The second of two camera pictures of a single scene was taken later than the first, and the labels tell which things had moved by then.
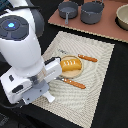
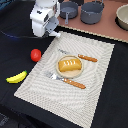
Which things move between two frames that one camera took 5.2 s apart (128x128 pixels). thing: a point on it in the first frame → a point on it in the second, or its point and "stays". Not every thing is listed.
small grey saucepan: (68, 10) stays
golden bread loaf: (70, 64) stays
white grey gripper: (25, 88) → (44, 16)
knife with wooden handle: (82, 56) stays
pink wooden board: (108, 27) stays
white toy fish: (50, 97) → (55, 34)
